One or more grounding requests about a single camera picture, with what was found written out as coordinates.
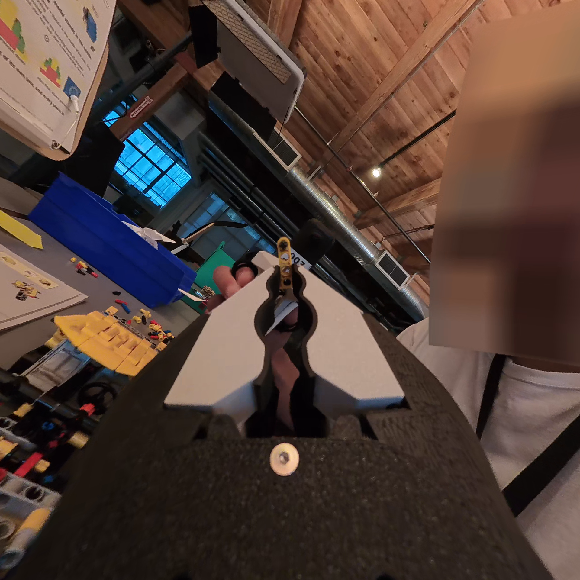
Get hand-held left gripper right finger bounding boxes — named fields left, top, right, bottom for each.
left=295, top=265, right=405, bottom=417

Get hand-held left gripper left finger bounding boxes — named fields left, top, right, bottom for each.
left=164, top=266, right=277, bottom=429

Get small yellow angled beam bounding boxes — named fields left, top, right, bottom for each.
left=276, top=237, right=294, bottom=293

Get grey desk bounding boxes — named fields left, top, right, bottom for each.
left=0, top=177, right=205, bottom=372

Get person's right hand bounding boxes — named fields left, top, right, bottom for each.
left=206, top=265, right=255, bottom=314

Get green upright panel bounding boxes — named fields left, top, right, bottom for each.
left=192, top=242, right=236, bottom=309

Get partly built yellow toy car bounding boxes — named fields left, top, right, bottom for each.
left=0, top=310, right=175, bottom=572

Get crumpled white papers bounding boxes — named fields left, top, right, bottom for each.
left=122, top=221, right=209, bottom=302

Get small heap of coloured pins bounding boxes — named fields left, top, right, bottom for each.
left=70, top=257, right=175, bottom=343

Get blue storage bin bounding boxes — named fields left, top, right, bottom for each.
left=28, top=172, right=198, bottom=309

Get white t-shirt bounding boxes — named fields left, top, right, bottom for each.
left=396, top=317, right=580, bottom=580

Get open instruction booklet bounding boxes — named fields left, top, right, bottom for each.
left=0, top=245, right=88, bottom=331

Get black monitor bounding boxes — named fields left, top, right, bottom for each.
left=68, top=122, right=123, bottom=200

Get yellow flat panel piece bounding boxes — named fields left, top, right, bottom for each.
left=0, top=209, right=44, bottom=250

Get black lanyard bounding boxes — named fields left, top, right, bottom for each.
left=476, top=353, right=580, bottom=517

